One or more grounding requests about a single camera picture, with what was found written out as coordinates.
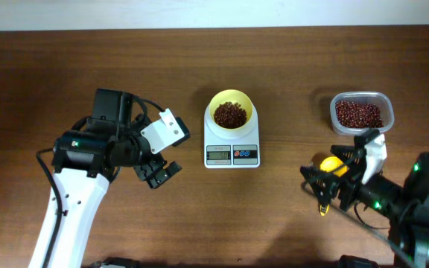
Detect left black cable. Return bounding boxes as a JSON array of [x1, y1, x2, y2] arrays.
[[35, 95, 167, 268]]

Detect pale yellow plastic bowl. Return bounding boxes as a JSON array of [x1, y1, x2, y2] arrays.
[[208, 89, 254, 130]]

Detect right black cable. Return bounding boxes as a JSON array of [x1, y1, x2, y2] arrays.
[[302, 148, 420, 268]]

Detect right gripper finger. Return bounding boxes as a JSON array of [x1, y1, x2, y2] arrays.
[[330, 145, 366, 175], [300, 165, 343, 214]]

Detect red beans in container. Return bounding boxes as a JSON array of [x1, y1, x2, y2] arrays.
[[335, 100, 384, 129]]

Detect black cable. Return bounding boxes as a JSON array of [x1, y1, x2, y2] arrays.
[[302, 148, 420, 268], [35, 95, 167, 268]]

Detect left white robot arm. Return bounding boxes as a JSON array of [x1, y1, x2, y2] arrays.
[[29, 89, 190, 267]]

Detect red beans in bowl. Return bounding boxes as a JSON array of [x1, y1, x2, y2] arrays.
[[213, 102, 247, 129]]

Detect clear plastic food container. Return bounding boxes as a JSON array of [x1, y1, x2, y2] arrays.
[[330, 92, 395, 135]]

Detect white digital kitchen scale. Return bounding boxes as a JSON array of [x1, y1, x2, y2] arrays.
[[203, 106, 261, 169]]

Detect yellow measuring scoop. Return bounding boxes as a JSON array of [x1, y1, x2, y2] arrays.
[[319, 156, 348, 216]]

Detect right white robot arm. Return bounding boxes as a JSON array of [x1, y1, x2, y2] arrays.
[[300, 145, 429, 267]]

